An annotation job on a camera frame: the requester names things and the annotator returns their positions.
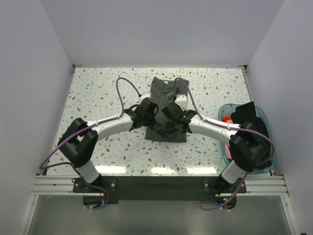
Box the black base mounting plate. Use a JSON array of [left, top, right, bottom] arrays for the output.
[[71, 176, 246, 206]]

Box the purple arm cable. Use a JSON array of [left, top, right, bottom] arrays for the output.
[[173, 78, 276, 211], [39, 77, 143, 211]]

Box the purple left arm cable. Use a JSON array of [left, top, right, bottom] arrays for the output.
[[39, 77, 143, 211]]

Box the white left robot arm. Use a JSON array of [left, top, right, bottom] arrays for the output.
[[58, 97, 159, 192]]

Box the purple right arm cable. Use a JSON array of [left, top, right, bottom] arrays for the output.
[[173, 78, 276, 211]]

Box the grey green t shirt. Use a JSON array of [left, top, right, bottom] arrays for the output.
[[145, 77, 189, 143]]

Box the teal plastic laundry basket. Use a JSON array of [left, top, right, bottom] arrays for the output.
[[218, 102, 277, 174]]

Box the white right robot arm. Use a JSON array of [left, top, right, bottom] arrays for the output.
[[161, 102, 272, 192]]

